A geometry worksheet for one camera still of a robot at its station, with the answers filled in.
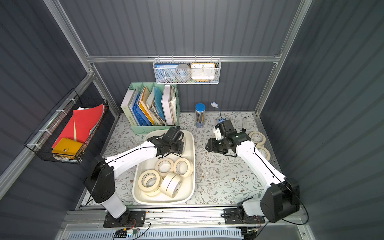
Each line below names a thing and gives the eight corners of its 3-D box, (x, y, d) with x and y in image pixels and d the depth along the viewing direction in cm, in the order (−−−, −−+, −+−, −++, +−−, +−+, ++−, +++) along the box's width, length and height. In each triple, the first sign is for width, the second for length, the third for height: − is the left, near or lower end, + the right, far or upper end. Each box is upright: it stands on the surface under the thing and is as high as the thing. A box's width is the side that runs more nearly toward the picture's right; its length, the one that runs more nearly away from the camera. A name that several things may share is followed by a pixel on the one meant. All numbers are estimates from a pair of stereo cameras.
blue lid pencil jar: (196, 129, 113) (196, 109, 97) (195, 123, 116) (195, 103, 101) (204, 128, 113) (205, 109, 97) (203, 122, 117) (204, 102, 101)
